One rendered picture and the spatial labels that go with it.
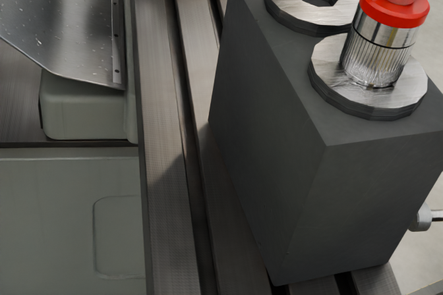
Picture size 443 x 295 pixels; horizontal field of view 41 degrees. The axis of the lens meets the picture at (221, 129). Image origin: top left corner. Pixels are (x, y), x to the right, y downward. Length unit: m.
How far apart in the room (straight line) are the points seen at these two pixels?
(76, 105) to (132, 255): 0.40
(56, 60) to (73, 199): 0.28
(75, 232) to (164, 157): 0.48
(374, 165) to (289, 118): 0.07
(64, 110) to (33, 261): 0.38
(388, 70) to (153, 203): 0.27
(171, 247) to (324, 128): 0.21
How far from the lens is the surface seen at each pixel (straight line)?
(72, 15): 0.92
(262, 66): 0.49
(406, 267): 1.83
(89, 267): 1.17
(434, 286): 1.31
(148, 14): 0.83
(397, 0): 0.42
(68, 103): 0.86
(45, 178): 0.96
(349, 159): 0.43
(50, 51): 0.83
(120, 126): 0.89
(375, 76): 0.44
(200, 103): 0.69
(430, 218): 1.22
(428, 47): 2.71
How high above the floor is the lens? 1.40
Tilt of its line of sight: 44 degrees down
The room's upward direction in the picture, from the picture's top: 11 degrees clockwise
